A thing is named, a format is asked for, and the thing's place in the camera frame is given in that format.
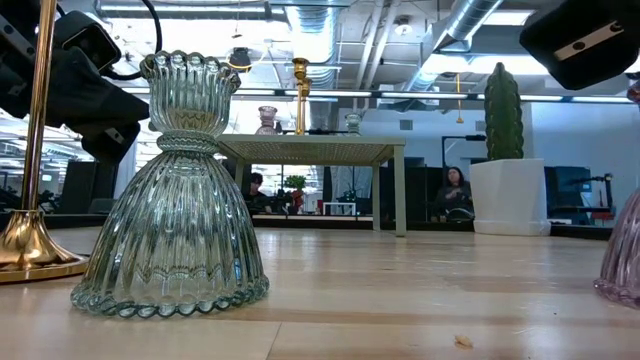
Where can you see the green ribbed glass candle holder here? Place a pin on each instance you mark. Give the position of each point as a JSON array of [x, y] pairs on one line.
[[353, 125], [175, 225]]

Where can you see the small crumb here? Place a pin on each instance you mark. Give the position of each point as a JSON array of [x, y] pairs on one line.
[[463, 341]]

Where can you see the green perforated metal stand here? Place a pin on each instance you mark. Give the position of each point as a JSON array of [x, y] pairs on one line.
[[310, 150]]

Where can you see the green plant in red pot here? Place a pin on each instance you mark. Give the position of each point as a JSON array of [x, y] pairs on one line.
[[297, 197]]

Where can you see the black cabinet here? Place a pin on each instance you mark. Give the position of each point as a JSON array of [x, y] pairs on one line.
[[87, 187]]

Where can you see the green cactus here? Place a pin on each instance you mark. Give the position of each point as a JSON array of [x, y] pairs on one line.
[[504, 115]]

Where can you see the dark workstation desk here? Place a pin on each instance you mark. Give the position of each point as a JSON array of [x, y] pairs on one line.
[[570, 190]]

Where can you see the person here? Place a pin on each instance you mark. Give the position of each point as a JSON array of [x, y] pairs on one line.
[[454, 192], [256, 195]]

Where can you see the silver ventilation duct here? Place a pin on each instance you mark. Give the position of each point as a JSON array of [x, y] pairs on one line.
[[315, 30], [465, 20]]

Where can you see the black overhead camera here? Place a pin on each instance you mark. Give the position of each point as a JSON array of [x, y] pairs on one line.
[[240, 60]]

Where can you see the pink ribbed glass candle holder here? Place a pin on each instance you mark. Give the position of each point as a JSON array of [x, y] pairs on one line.
[[625, 260], [267, 125]]

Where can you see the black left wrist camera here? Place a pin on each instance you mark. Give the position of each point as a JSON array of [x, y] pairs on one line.
[[85, 42]]

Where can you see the small white table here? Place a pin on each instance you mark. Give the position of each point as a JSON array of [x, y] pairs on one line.
[[340, 205]]

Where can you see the gold metal candlestick holder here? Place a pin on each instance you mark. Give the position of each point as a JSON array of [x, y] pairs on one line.
[[306, 89], [40, 100], [300, 67]]

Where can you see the yellow hanging pendant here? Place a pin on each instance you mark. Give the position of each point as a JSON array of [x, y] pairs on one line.
[[458, 117]]

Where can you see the white plant pot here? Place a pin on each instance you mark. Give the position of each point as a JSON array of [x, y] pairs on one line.
[[510, 197]]

